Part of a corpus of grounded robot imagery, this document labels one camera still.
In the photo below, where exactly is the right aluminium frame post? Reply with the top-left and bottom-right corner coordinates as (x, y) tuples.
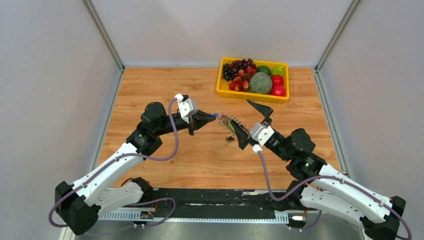
(314, 0), (362, 73)

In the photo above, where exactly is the aluminium frame post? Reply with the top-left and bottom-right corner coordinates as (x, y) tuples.
(82, 0), (125, 73)
(314, 0), (362, 73)

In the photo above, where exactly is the light green pear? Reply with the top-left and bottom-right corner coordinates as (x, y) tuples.
(271, 65), (287, 77)

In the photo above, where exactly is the pink red peach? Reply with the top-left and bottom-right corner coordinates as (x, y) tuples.
(269, 85), (287, 97)

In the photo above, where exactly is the green netted melon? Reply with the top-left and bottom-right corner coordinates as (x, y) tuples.
(249, 72), (273, 94)

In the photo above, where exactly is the dark grape bunch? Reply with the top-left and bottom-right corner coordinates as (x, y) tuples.
(221, 58), (257, 81)

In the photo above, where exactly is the metal key organizer ring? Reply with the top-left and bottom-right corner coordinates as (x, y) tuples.
(216, 113), (252, 137)

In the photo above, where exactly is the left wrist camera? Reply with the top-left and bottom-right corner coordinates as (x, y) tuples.
(174, 93), (199, 124)

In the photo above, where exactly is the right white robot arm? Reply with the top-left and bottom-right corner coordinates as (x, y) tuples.
(218, 102), (406, 240)

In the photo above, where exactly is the left aluminium frame post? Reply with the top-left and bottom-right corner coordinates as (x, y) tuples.
(82, 0), (125, 73)

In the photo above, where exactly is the white slotted cable duct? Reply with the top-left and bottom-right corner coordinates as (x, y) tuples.
(99, 208), (290, 224)

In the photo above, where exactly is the red apple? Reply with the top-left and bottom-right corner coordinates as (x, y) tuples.
(271, 74), (285, 86)

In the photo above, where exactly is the red cherry bunch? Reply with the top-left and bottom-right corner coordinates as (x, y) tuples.
(223, 66), (257, 92)

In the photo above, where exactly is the yellow plastic tray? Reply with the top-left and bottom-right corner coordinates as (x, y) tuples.
(216, 57), (290, 103)

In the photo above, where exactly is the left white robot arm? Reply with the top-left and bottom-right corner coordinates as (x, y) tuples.
(48, 98), (217, 236)

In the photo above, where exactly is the dark green lime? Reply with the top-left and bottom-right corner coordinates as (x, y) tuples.
(256, 65), (272, 76)

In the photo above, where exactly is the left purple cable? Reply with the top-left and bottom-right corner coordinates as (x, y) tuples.
(48, 97), (180, 228)

